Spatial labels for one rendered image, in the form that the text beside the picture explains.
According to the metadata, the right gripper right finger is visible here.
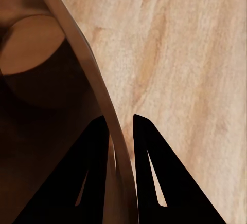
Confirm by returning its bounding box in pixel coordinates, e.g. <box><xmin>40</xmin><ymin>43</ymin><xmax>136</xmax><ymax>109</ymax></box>
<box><xmin>133</xmin><ymin>114</ymin><xmax>226</xmax><ymax>224</ymax></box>

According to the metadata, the trash can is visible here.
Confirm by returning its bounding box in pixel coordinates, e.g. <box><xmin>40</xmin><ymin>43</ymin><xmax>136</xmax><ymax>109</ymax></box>
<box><xmin>0</xmin><ymin>0</ymin><xmax>139</xmax><ymax>224</ymax></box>

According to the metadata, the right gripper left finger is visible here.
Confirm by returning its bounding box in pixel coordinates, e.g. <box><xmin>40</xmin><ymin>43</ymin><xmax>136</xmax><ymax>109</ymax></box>
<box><xmin>12</xmin><ymin>115</ymin><xmax>110</xmax><ymax>224</ymax></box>

